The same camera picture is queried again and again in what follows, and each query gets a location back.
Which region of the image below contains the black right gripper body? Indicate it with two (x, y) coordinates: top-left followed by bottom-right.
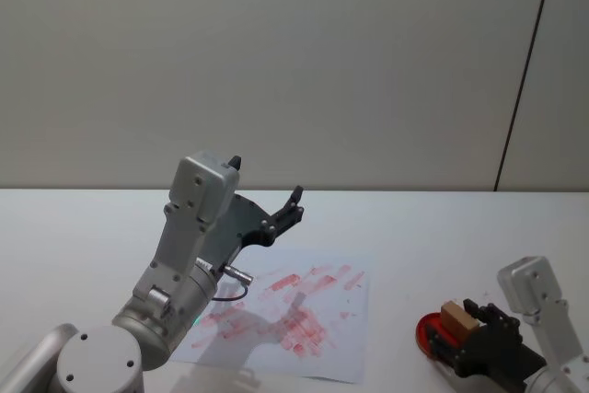
(452, 325), (549, 385)

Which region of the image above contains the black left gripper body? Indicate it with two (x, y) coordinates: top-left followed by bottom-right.
(199, 193), (278, 275)

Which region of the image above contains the small wooden block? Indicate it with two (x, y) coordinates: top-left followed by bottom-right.
(439, 300), (480, 340)

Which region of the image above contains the round red dish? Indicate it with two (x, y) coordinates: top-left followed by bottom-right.
(414, 311), (467, 363)

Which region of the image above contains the white paper with red marks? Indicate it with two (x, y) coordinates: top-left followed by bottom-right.
(168, 245), (373, 385)

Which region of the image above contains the thin dark cable silver plug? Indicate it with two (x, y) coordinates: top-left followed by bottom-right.
(213, 263), (256, 305)

